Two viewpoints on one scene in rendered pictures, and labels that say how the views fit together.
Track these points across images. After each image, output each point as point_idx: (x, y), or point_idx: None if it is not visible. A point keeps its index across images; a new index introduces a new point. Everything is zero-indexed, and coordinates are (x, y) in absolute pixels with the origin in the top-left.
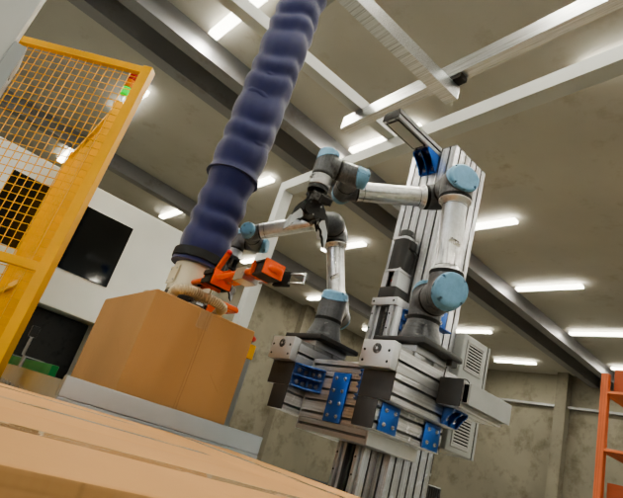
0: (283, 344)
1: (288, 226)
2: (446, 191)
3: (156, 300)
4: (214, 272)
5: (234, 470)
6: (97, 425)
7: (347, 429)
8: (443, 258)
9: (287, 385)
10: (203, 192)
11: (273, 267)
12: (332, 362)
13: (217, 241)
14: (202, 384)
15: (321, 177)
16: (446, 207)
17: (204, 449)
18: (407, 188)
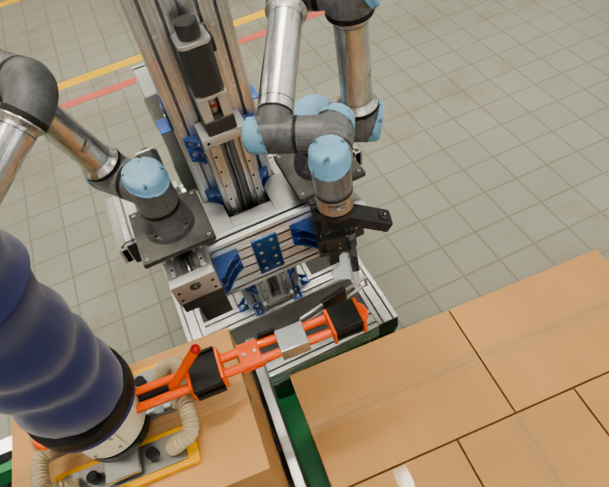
0: (199, 286)
1: (10, 182)
2: (361, 17)
3: (272, 467)
4: (224, 380)
5: (597, 408)
6: (582, 486)
7: (296, 260)
8: (366, 99)
9: (225, 296)
10: (17, 383)
11: (367, 316)
12: (239, 238)
13: (113, 361)
14: (258, 401)
15: (353, 197)
16: (358, 36)
17: (452, 413)
18: (298, 32)
